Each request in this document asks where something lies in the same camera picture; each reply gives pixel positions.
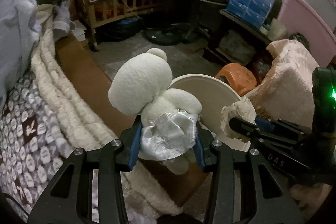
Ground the white round trash bin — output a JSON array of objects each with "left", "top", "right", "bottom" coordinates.
[{"left": 170, "top": 74, "right": 250, "bottom": 152}]

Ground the brown wooden bed frame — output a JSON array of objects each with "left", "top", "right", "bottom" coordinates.
[{"left": 55, "top": 36, "right": 211, "bottom": 210}]

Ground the black fan base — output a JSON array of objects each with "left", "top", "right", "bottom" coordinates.
[{"left": 143, "top": 24, "right": 183, "bottom": 46}]

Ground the cream fleece blanket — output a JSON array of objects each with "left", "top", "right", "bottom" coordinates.
[{"left": 31, "top": 5, "right": 182, "bottom": 223}]

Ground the white plush teddy bear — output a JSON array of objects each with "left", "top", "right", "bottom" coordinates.
[{"left": 108, "top": 48, "right": 202, "bottom": 175}]

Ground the pink fluffy blanket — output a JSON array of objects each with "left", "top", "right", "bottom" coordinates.
[{"left": 245, "top": 39, "right": 336, "bottom": 214}]

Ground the pink plastic tub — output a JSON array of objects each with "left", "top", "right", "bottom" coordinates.
[{"left": 277, "top": 0, "right": 335, "bottom": 67}]

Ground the patterned purple bed quilt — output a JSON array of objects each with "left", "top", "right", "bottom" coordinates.
[{"left": 1, "top": 72, "right": 72, "bottom": 221}]

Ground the light blue crumpled sheet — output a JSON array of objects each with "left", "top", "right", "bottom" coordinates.
[{"left": 1, "top": 0, "right": 41, "bottom": 107}]

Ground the white tissue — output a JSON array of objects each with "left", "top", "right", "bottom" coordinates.
[{"left": 220, "top": 97, "right": 257, "bottom": 139}]

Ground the orange plastic stool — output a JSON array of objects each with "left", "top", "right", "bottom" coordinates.
[{"left": 215, "top": 63, "right": 257, "bottom": 97}]

